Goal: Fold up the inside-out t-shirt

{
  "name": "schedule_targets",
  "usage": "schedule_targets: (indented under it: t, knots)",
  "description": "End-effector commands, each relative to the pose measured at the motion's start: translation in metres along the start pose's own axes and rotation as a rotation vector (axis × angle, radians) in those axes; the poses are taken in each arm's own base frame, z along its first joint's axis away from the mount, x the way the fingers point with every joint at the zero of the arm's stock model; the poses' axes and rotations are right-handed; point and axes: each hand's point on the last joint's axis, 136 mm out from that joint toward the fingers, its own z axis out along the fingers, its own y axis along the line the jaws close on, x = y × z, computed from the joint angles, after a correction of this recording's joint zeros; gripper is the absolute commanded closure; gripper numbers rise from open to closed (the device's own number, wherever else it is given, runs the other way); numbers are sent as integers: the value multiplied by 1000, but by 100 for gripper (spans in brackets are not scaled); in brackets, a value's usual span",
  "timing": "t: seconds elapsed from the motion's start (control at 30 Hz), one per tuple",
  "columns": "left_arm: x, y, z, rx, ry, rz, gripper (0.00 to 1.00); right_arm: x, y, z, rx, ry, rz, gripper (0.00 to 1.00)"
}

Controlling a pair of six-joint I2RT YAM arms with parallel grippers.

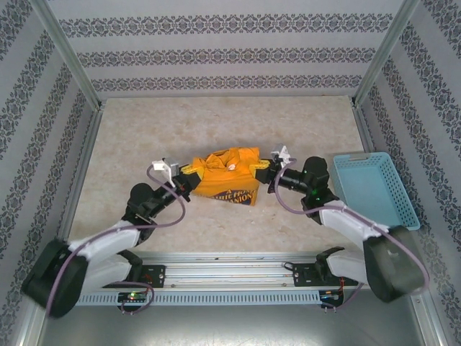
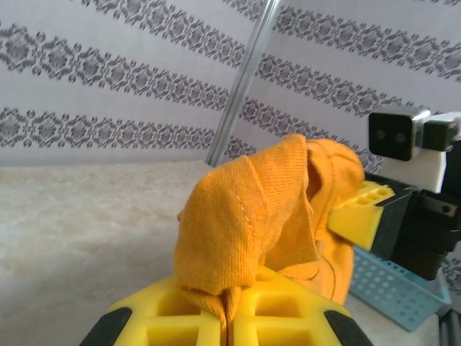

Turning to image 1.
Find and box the orange t-shirt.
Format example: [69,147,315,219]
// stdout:
[189,146,261,208]

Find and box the light blue plastic basket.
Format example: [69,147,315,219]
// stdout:
[333,151,421,231]

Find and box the grey steel sheet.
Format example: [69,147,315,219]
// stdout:
[35,304,433,346]

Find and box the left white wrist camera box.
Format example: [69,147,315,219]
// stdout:
[151,156,180,182]

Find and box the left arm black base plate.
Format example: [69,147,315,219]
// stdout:
[138,265,167,289]

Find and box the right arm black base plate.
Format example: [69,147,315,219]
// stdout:
[292,262,359,288]

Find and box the aluminium mounting rail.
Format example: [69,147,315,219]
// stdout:
[35,251,422,290]

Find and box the grey slotted cable duct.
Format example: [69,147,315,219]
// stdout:
[77,290,322,306]

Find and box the aluminium corner post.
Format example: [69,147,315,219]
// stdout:
[351,0,422,109]
[30,0,106,111]

